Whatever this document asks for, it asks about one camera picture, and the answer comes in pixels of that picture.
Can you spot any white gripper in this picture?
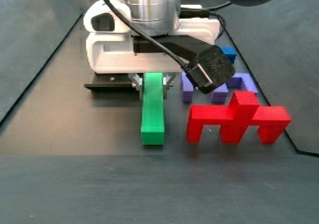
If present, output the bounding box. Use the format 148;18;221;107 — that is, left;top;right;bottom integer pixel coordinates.
84;0;219;99

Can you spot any green long block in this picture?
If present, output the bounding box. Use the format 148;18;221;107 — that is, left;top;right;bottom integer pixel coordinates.
140;73;164;146

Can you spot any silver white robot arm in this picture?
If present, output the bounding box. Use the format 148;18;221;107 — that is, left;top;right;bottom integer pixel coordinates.
84;0;220;91

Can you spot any blue long block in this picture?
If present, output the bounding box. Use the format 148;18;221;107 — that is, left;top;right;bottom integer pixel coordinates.
221;47;236;63

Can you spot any purple comb-shaped block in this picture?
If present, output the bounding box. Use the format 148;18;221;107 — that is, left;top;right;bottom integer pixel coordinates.
180;73;257;104

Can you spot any red comb-shaped block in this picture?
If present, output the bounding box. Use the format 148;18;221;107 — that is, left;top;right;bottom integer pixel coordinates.
187;91;291;144

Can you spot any black camera cable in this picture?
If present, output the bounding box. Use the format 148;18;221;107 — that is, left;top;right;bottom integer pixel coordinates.
93;0;193;77

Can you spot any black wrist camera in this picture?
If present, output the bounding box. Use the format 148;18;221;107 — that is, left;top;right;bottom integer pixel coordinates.
133;35;235;94

